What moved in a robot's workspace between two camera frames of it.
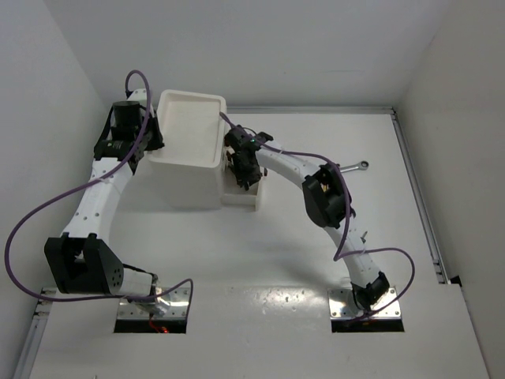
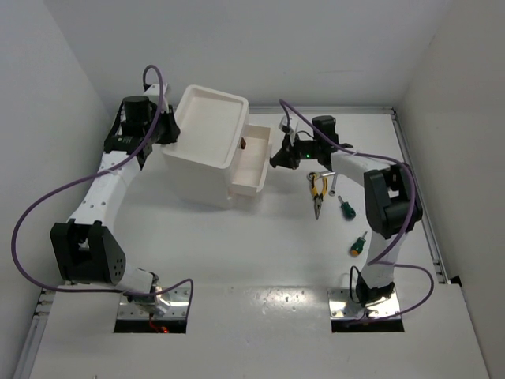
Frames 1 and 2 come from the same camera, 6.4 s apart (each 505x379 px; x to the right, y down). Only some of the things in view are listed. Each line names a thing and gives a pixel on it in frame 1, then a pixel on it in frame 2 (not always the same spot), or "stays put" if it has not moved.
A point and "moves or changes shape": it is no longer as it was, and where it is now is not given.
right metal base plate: (342, 305) stays put
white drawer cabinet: (191, 160) moves or changes shape
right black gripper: (236, 158) → (285, 158)
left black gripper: (153, 121) → (171, 130)
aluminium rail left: (38, 325) stays put
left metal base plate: (177, 308) stays put
